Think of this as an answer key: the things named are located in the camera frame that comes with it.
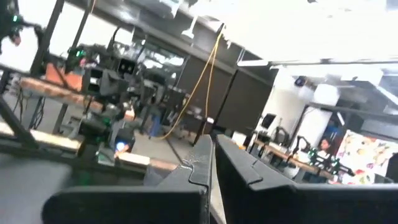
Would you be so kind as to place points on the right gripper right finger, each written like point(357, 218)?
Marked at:
point(280, 202)

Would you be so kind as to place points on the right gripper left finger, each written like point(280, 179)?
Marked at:
point(140, 205)

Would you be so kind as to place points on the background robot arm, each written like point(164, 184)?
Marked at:
point(314, 154)
point(9, 21)

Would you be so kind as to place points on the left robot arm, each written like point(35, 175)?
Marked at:
point(93, 130)

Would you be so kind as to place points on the person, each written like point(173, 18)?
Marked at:
point(324, 146)

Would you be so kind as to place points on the small black monitor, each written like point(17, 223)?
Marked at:
point(268, 120)

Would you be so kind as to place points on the white round column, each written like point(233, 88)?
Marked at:
point(320, 118)

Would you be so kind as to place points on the floral patterned cloth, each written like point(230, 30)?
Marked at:
point(367, 155)

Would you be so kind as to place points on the black partition panel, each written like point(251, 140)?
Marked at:
point(245, 102)

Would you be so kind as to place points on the black table mat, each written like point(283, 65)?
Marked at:
point(25, 193)

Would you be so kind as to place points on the wooden work bench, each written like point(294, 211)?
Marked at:
point(56, 91)

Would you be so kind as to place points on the round ceiling camera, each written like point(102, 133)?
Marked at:
point(300, 81)

